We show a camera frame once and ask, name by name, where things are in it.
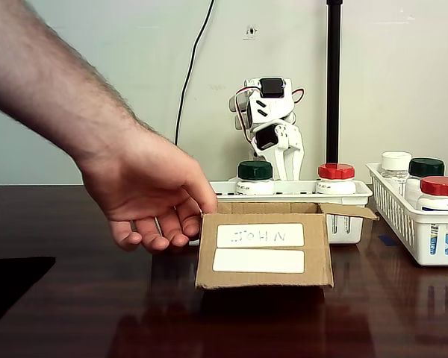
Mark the green-capped white bottle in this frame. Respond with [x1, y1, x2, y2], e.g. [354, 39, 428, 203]
[235, 160, 276, 196]
[403, 157, 446, 210]

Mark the brown cardboard box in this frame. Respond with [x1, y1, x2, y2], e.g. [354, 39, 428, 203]
[194, 201, 380, 292]

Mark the hairy bare forearm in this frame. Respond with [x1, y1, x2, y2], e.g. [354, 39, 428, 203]
[0, 0, 161, 171]

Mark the white plastic basket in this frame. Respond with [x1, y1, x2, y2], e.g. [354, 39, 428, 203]
[365, 162, 448, 266]
[188, 180, 374, 246]

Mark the red-capped white bottle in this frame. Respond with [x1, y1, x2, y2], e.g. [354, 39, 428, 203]
[416, 175, 448, 257]
[315, 163, 358, 195]

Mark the white cap clear bottle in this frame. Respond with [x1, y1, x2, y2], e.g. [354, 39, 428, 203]
[379, 151, 413, 195]

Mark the person's bare hand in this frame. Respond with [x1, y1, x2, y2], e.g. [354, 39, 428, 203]
[74, 128, 220, 254]

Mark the white label with handwriting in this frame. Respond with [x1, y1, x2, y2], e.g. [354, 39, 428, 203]
[216, 222, 305, 248]

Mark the black vertical pole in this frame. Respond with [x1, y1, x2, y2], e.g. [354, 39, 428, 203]
[326, 0, 344, 167]

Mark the blank white label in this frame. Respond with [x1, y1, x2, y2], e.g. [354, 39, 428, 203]
[212, 248, 305, 274]

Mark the black mat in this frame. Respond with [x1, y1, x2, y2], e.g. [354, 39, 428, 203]
[0, 256, 57, 335]

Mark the thin black hanging cable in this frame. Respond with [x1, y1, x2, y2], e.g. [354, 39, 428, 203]
[173, 0, 216, 147]

